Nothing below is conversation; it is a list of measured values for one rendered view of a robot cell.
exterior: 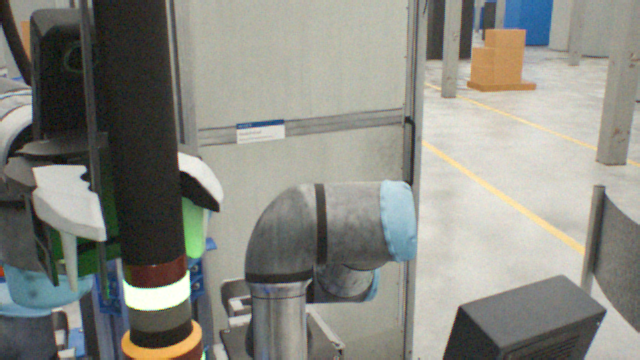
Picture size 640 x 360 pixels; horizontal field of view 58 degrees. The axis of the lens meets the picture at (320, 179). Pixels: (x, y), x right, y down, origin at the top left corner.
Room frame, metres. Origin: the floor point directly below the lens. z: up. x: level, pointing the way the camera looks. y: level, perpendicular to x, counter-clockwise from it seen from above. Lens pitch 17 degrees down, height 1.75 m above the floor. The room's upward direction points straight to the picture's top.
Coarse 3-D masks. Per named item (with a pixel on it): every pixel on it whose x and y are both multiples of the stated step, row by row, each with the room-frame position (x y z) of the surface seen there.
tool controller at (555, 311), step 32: (512, 288) 0.95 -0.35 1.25; (544, 288) 0.96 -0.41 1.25; (576, 288) 0.97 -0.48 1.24; (480, 320) 0.86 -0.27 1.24; (512, 320) 0.87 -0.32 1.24; (544, 320) 0.87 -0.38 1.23; (576, 320) 0.88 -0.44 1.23; (448, 352) 0.91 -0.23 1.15; (480, 352) 0.84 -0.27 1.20; (512, 352) 0.81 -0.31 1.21; (544, 352) 0.86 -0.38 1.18; (576, 352) 0.92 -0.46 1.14
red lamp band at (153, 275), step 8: (184, 256) 0.28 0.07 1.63; (128, 264) 0.27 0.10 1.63; (160, 264) 0.27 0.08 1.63; (168, 264) 0.27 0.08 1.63; (176, 264) 0.27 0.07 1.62; (184, 264) 0.28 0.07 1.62; (128, 272) 0.27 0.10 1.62; (136, 272) 0.27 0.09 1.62; (144, 272) 0.27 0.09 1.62; (152, 272) 0.27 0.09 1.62; (160, 272) 0.27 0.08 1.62; (168, 272) 0.27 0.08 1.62; (176, 272) 0.27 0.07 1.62; (184, 272) 0.28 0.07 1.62; (128, 280) 0.27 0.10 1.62; (136, 280) 0.27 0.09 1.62; (144, 280) 0.27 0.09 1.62; (152, 280) 0.27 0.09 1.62; (160, 280) 0.27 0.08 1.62; (168, 280) 0.27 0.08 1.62
